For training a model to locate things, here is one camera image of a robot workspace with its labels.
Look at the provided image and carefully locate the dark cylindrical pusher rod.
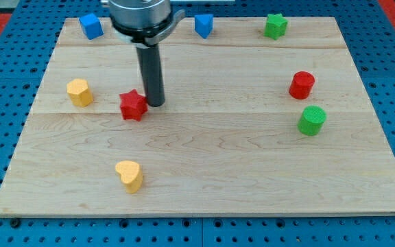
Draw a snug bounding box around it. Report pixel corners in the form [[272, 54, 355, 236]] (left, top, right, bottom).
[[136, 45, 165, 107]]

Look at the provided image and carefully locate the blue triangle block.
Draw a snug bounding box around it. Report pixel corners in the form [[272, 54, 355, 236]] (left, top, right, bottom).
[[194, 14, 213, 39]]

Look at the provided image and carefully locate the green cylinder block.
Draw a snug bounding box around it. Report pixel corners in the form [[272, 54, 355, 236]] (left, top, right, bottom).
[[297, 105, 327, 136]]

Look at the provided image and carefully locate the blue cube block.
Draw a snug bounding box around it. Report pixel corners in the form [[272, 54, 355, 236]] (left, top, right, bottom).
[[79, 13, 104, 40]]

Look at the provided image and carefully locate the red star block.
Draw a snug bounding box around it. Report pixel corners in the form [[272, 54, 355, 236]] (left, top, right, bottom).
[[119, 89, 147, 121]]

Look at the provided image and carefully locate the light wooden board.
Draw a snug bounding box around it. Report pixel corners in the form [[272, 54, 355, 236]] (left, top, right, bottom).
[[0, 17, 395, 218]]

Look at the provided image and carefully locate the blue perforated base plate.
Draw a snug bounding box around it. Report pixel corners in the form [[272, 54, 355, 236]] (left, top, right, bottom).
[[0, 0, 395, 246]]

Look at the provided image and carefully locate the yellow hexagon block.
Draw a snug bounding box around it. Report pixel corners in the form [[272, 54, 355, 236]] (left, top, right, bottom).
[[67, 78, 93, 107]]

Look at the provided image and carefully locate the red cylinder block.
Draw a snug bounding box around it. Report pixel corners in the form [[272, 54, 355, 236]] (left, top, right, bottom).
[[289, 71, 315, 99]]

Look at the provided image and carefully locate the green star block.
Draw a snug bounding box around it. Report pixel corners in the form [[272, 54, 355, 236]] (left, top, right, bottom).
[[263, 13, 288, 40]]

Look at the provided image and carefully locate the yellow heart block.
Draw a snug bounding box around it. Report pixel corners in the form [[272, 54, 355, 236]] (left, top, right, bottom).
[[115, 161, 143, 194]]

